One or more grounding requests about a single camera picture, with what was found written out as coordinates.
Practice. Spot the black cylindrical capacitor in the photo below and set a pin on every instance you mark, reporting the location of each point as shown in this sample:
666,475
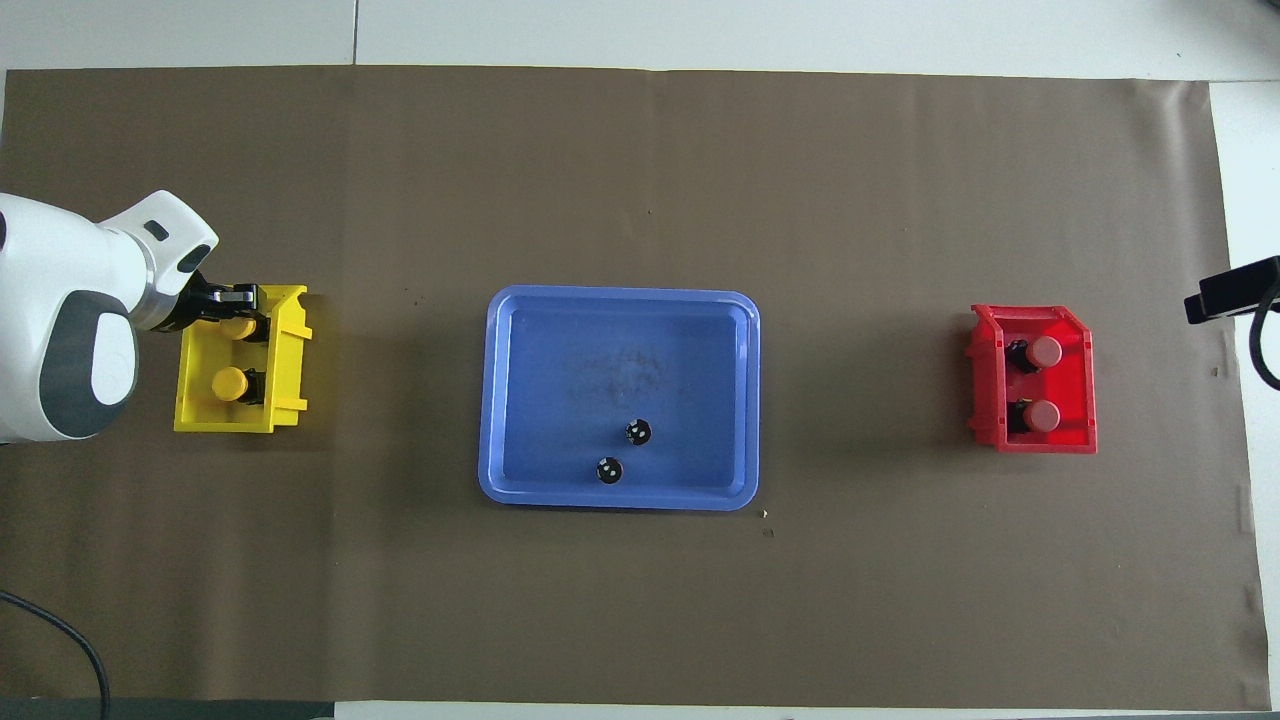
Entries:
638,432
609,470

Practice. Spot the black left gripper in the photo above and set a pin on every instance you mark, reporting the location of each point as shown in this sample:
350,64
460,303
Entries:
192,308

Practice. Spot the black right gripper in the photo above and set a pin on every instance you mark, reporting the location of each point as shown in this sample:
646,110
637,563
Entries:
1268,285

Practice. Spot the yellow plastic bin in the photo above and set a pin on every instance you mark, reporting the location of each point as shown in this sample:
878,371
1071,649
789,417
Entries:
200,410

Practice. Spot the red plastic bin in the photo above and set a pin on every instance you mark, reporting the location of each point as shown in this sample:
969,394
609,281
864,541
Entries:
1070,385

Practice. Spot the red push button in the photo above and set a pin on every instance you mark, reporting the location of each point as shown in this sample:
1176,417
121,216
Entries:
1043,415
1046,351

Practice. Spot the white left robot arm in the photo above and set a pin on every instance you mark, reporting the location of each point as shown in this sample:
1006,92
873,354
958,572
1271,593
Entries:
60,300

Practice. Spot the brown paper table mat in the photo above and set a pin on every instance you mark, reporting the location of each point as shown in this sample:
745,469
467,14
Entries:
800,600

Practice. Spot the blue plastic tray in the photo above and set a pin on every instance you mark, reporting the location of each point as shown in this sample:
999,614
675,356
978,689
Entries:
560,400

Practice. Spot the yellow push button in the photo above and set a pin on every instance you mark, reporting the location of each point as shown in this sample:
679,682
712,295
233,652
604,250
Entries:
230,384
238,327

